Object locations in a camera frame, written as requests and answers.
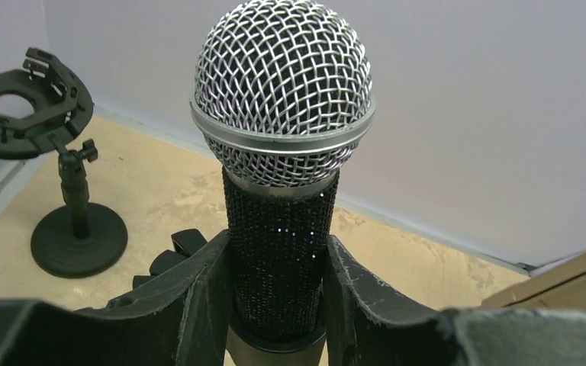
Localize black round-base stand centre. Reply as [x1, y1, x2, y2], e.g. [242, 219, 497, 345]
[133, 229, 326, 365]

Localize black round-base stand left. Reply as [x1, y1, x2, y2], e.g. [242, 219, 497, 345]
[0, 47, 129, 279]

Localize black round-base stand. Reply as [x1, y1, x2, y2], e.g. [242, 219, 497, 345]
[0, 47, 129, 279]
[133, 229, 326, 365]

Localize black speckled microphone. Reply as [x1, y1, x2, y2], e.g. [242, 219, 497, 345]
[190, 1, 375, 342]

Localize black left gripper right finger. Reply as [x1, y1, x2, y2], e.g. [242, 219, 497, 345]
[324, 236, 586, 365]

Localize tan plastic tool case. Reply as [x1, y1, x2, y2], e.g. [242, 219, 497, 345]
[481, 252, 586, 310]

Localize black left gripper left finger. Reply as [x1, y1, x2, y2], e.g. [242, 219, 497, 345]
[0, 231, 231, 365]

